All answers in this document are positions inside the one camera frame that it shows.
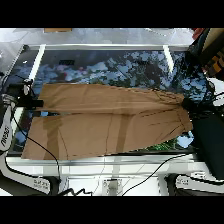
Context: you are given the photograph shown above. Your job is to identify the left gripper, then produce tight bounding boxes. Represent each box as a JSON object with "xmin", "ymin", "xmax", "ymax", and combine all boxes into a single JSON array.
[{"xmin": 15, "ymin": 98, "xmax": 45, "ymax": 109}]

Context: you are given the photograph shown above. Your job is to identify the brown trousers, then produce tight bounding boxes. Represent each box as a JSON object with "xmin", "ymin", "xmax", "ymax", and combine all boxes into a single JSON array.
[{"xmin": 21, "ymin": 82, "xmax": 194, "ymax": 161}]

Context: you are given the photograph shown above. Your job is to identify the heap of clothes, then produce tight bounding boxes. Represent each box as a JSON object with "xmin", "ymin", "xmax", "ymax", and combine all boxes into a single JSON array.
[{"xmin": 188, "ymin": 28, "xmax": 224, "ymax": 82}]

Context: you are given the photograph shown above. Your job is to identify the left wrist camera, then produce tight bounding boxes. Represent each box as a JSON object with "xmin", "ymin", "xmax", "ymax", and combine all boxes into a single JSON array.
[{"xmin": 21, "ymin": 78, "xmax": 35, "ymax": 98}]

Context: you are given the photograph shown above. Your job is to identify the black cable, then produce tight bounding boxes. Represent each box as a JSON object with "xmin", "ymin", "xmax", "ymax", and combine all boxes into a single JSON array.
[
  {"xmin": 9, "ymin": 109, "xmax": 63, "ymax": 193},
  {"xmin": 60, "ymin": 187, "xmax": 94, "ymax": 197},
  {"xmin": 121, "ymin": 152, "xmax": 193, "ymax": 197}
]

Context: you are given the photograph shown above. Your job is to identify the silver frame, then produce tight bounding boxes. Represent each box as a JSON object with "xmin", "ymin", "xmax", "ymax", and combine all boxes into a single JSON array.
[{"xmin": 5, "ymin": 43, "xmax": 224, "ymax": 197}]

